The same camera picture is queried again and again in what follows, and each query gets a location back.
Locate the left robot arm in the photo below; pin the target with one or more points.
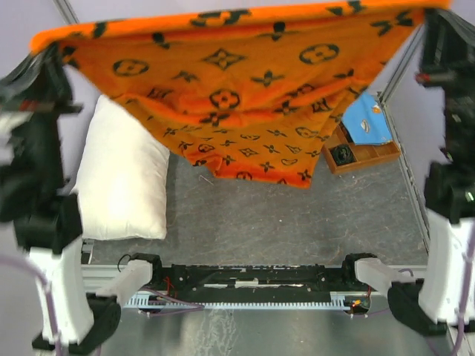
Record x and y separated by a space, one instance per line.
47 224

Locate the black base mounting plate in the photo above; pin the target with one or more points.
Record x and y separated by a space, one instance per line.
254 283

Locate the small black round object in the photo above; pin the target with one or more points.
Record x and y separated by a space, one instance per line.
342 155

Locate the brown wooden divided tray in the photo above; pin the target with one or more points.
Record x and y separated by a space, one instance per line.
366 156

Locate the white pillow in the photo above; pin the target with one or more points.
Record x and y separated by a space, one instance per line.
121 181

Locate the orange patterned pillowcase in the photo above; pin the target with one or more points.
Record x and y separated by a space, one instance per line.
251 93

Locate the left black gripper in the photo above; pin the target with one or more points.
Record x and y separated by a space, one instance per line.
38 83

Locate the blue patterned cloth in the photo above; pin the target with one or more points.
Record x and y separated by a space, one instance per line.
365 122

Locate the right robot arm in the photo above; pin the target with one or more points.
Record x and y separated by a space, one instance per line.
435 125

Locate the light blue cable duct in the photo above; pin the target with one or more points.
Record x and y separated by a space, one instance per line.
144 301

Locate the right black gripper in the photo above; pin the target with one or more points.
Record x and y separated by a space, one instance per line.
448 55

